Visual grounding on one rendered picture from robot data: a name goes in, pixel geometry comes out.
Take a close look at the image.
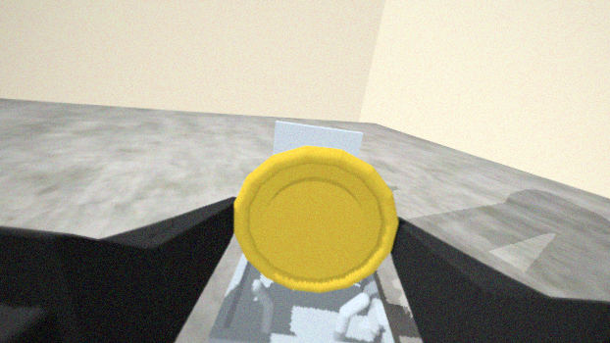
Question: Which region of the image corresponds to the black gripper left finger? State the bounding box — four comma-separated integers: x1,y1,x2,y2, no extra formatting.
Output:
0,197,237,343

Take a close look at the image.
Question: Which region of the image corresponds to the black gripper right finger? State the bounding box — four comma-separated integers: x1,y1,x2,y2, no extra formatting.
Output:
390,217,610,343

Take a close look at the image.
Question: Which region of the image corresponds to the yellow round plate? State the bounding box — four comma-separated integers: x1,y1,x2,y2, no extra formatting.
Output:
234,146,398,293

